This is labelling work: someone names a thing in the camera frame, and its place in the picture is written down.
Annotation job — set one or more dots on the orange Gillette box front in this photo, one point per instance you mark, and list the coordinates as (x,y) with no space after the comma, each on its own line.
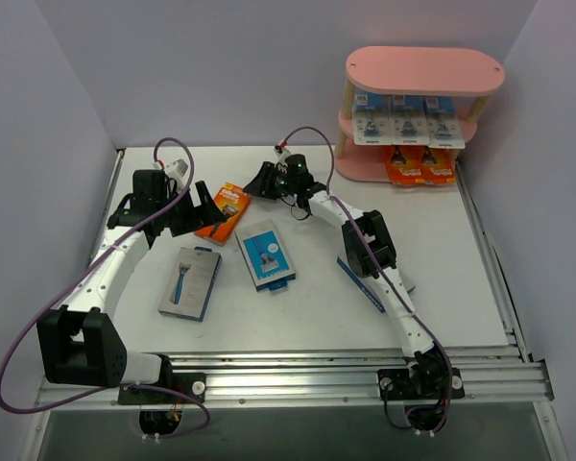
(437,167)

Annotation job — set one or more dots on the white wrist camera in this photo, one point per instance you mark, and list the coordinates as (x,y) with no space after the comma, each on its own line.
(176,170)
(282,151)

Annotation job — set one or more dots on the pink three-tier shelf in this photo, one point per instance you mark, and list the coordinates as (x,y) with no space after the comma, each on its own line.
(420,71)

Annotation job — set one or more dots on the grey Harry's box left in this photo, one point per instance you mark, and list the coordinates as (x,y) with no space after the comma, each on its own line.
(190,284)

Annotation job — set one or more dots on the blue razor blister pack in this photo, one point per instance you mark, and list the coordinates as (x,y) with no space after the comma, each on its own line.
(408,120)

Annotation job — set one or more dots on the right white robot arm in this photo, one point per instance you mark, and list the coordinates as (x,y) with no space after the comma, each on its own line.
(370,254)

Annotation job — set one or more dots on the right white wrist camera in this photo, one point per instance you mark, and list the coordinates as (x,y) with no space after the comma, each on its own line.
(282,151)

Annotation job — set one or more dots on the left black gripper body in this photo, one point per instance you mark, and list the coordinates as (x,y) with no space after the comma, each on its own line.
(183,217)

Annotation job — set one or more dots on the white blue Harry's box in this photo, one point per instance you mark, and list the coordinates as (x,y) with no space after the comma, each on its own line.
(268,262)

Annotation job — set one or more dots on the white Gillette SkinGuard blister pack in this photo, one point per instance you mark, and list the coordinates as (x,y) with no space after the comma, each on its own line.
(370,119)

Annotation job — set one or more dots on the grey Harry's box right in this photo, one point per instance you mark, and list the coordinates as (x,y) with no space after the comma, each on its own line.
(365,288)

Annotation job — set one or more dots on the grey harry's box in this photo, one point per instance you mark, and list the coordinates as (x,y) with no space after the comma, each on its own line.
(190,284)
(365,288)

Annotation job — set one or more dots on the orange gillette box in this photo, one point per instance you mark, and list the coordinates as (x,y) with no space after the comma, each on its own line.
(437,167)
(403,165)
(233,202)

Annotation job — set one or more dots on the aluminium rail frame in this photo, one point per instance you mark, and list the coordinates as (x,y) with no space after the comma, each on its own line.
(320,342)

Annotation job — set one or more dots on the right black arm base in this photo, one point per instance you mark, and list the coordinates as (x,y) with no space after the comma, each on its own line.
(411,403)

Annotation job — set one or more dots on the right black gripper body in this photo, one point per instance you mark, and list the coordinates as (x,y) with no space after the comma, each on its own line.
(270,178)

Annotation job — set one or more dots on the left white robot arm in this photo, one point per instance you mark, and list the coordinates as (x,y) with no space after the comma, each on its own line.
(78,341)

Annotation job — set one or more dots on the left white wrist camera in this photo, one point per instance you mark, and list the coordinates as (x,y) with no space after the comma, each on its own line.
(176,170)

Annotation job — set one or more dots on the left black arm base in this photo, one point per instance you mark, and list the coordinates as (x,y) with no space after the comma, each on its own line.
(161,414)

